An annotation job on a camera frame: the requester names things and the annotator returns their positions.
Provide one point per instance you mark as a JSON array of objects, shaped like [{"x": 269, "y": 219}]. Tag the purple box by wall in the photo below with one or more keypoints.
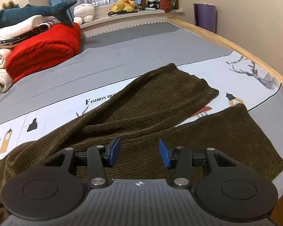
[{"x": 205, "y": 16}]

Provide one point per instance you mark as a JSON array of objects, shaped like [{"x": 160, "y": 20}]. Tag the dark olive corduroy pants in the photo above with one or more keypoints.
[{"x": 154, "y": 106}]

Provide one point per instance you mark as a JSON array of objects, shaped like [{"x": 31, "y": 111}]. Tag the yellow plush bear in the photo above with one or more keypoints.
[{"x": 124, "y": 7}]

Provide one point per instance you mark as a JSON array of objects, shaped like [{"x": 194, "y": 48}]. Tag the wooden bed frame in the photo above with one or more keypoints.
[{"x": 219, "y": 40}]

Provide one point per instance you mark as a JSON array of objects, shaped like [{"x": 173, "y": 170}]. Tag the grey white printed bed sheet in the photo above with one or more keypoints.
[{"x": 108, "y": 62}]

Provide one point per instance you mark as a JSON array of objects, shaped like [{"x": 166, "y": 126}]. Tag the white plush toy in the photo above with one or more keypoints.
[{"x": 83, "y": 13}]

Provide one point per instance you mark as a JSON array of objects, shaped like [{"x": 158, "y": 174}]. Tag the white folded bedding stack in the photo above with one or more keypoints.
[{"x": 13, "y": 35}]

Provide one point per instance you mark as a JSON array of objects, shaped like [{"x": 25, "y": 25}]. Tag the blue plush shark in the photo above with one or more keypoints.
[{"x": 10, "y": 17}]

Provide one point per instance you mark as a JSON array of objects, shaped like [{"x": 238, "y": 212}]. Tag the panda plush toy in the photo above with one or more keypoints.
[{"x": 152, "y": 4}]

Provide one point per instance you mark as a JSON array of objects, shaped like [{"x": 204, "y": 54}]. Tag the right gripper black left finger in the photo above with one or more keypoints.
[{"x": 57, "y": 185}]

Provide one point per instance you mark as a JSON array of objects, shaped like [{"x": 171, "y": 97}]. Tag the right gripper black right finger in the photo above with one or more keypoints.
[{"x": 228, "y": 189}]

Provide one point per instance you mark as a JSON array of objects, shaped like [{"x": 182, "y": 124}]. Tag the red folded blanket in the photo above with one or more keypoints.
[{"x": 44, "y": 51}]

